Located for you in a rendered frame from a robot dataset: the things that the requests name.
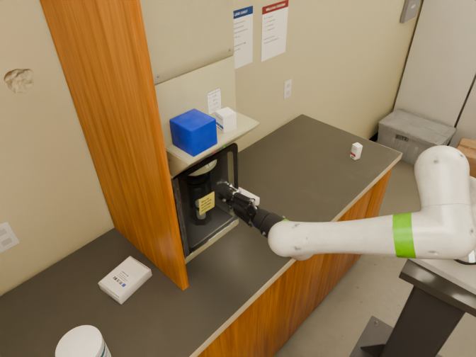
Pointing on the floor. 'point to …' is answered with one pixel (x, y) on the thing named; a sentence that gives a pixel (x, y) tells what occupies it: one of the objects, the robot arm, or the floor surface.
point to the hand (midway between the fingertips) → (227, 197)
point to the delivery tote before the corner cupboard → (412, 134)
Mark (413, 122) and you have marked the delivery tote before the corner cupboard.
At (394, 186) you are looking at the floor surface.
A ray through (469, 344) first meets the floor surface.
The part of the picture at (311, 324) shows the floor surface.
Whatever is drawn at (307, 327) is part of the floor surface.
